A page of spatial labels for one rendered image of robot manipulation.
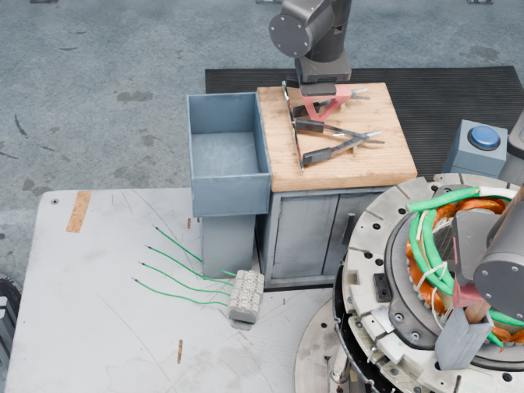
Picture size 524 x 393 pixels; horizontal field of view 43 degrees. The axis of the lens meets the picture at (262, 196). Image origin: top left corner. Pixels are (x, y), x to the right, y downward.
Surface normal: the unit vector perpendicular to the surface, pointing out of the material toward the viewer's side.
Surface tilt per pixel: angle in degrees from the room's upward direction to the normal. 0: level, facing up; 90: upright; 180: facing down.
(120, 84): 0
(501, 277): 94
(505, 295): 94
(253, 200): 90
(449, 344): 90
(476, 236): 6
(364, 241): 0
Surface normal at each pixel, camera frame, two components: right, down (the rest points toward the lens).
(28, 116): 0.05, -0.65
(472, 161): -0.27, 0.73
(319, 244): 0.12, 0.77
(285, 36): -0.54, 0.64
